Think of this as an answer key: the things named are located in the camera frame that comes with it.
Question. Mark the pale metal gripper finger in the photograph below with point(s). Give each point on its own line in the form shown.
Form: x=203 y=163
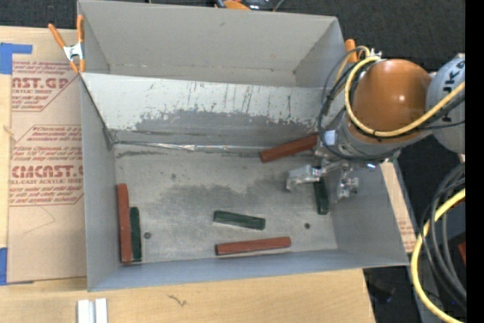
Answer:
x=302 y=176
x=346 y=187

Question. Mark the dark green flat block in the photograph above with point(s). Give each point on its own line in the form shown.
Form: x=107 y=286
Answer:
x=321 y=198
x=135 y=234
x=239 y=220

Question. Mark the red-brown flat block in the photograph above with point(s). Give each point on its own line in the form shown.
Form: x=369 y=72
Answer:
x=124 y=223
x=252 y=246
x=289 y=148

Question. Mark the grey metal bin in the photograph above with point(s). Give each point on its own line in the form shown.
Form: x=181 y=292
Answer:
x=211 y=177

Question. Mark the brown cardboard board, red print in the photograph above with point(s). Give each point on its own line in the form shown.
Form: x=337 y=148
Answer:
x=45 y=162

